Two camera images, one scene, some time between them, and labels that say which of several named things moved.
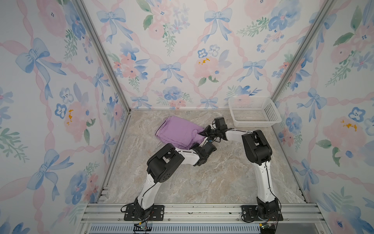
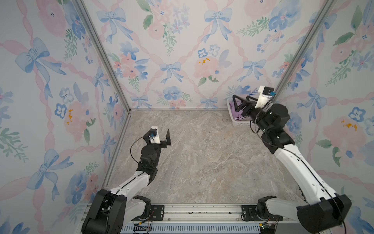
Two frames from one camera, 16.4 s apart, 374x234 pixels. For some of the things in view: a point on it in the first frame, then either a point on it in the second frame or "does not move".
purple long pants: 179,133 → 237,116
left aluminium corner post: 84,9 does not move
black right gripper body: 210,132 → 252,111
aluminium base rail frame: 101,218 does not move
